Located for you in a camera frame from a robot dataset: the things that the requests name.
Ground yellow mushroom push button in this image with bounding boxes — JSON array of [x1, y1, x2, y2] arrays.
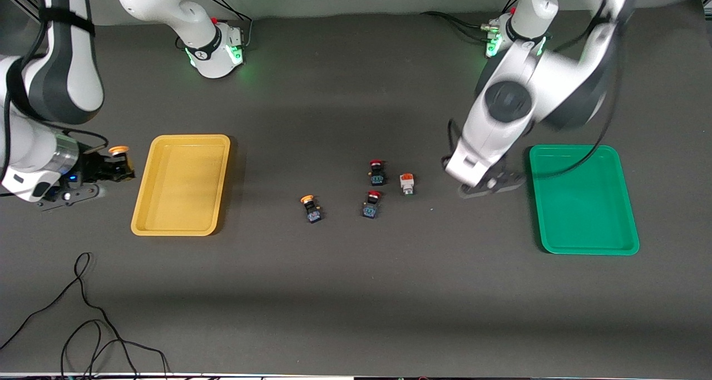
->
[[107, 145, 131, 172], [300, 195, 323, 224]]

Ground yellow plastic tray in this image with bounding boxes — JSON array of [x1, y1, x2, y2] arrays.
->
[[131, 135, 231, 236]]

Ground green plastic tray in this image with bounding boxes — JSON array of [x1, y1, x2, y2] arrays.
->
[[528, 145, 640, 256]]

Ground dark grey table mat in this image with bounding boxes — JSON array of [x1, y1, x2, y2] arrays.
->
[[0, 0, 712, 377]]

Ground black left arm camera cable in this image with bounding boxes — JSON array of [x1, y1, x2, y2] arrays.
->
[[447, 0, 622, 179]]

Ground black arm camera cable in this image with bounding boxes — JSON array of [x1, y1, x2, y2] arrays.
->
[[0, 0, 110, 172], [447, 0, 622, 179]]

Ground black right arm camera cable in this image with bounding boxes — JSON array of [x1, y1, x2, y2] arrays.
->
[[0, 0, 110, 172]]

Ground loose black cable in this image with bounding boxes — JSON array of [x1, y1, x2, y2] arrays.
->
[[0, 252, 170, 379]]

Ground black left arm base cables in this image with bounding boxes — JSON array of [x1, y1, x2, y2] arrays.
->
[[420, 0, 522, 45]]

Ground black arm base cables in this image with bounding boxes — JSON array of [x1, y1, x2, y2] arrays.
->
[[200, 0, 254, 51], [420, 0, 522, 45]]

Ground aluminium frame rail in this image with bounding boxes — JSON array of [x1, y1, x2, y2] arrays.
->
[[0, 0, 43, 22]]

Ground black right arm base cables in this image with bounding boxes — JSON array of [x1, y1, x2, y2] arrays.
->
[[200, 0, 254, 51]]

